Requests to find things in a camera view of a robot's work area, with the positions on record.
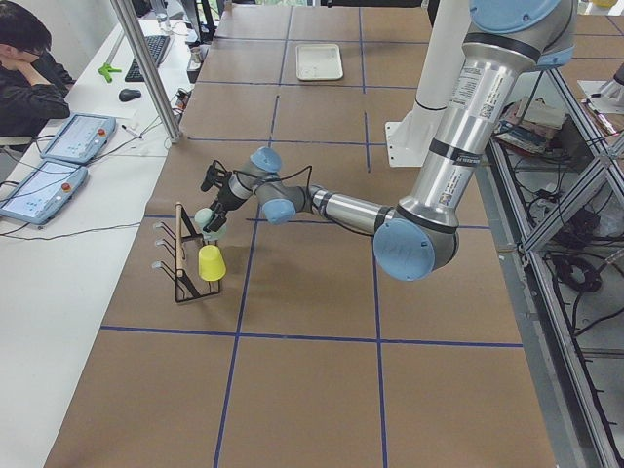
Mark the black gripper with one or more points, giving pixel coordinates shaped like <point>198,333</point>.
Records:
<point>224,197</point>

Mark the pale green plastic cup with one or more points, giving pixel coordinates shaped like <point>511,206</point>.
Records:
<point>212,225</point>

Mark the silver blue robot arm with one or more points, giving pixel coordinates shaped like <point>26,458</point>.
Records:
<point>504,40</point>

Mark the yellow plastic cup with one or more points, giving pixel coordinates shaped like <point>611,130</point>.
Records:
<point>211,265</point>

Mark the small metal cup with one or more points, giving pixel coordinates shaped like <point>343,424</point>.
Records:
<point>196,55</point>

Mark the white plastic tray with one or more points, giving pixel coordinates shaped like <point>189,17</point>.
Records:
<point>318,62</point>

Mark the black marker pen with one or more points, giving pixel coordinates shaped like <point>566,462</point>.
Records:
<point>130,131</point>

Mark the black computer mouse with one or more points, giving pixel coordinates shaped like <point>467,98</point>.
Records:
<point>126,95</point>

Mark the upper teach pendant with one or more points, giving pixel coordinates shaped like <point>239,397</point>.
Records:
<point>80,138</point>

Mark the teach pendant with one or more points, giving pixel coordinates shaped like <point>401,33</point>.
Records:
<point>44,192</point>
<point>80,138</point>

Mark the lower teach pendant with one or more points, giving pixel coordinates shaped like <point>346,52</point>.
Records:
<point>44,192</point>

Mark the green plastic clamp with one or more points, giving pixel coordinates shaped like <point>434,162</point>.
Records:
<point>107,70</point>

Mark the seated person in black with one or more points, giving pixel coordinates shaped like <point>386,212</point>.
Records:
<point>33,84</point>

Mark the stack of books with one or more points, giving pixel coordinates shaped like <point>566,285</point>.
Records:
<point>529,126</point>

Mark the black wire cup rack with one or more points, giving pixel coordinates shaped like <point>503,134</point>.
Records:
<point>183,241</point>

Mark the aluminium frame post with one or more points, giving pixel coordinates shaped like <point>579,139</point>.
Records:
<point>125,14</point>

